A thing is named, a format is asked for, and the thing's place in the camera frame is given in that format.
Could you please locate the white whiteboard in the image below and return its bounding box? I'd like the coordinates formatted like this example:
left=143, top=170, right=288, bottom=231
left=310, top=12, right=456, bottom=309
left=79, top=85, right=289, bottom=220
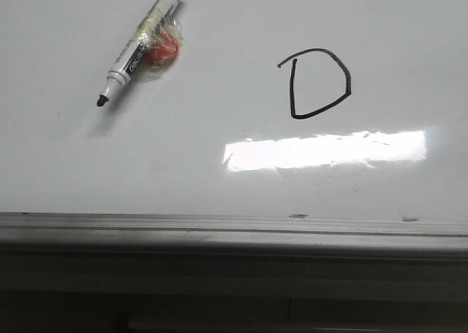
left=1, top=0, right=467, bottom=222

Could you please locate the aluminium whiteboard tray rail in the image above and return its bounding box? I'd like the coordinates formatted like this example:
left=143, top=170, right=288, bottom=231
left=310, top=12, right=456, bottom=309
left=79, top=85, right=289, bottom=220
left=1, top=212, right=467, bottom=261

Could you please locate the red round magnet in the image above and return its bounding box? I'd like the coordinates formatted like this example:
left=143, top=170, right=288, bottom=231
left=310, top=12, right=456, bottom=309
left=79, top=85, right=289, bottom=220
left=145, top=32, right=179, bottom=64

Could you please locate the white black whiteboard marker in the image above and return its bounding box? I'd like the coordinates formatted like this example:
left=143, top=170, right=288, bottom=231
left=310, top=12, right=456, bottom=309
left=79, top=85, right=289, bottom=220
left=97, top=0, right=181, bottom=108

